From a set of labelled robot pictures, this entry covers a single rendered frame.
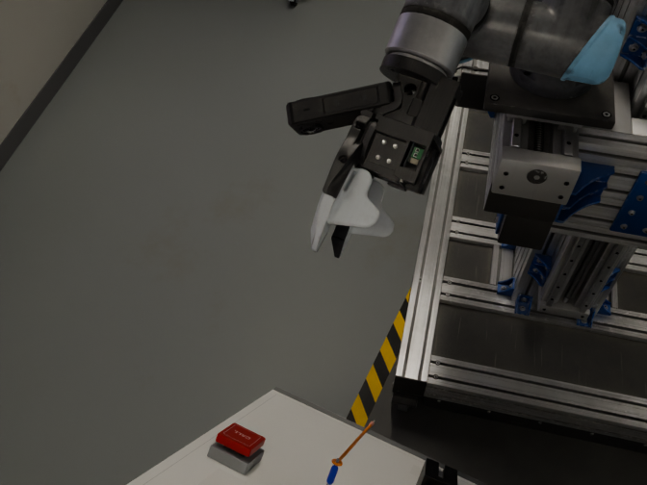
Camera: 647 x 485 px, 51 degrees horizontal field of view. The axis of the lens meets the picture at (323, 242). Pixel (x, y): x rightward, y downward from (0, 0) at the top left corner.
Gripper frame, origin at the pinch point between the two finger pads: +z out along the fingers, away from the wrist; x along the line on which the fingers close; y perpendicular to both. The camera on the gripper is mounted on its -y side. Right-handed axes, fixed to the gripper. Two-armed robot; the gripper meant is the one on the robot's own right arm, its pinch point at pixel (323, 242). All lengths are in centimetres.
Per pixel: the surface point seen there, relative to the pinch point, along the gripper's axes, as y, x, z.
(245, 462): -2.6, 14.2, 29.7
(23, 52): -191, 150, -20
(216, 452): -6.7, 14.0, 30.3
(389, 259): -26, 170, 0
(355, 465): 8.0, 31.7, 28.9
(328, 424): 0.3, 41.0, 27.9
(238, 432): -5.8, 16.6, 27.6
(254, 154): -96, 183, -18
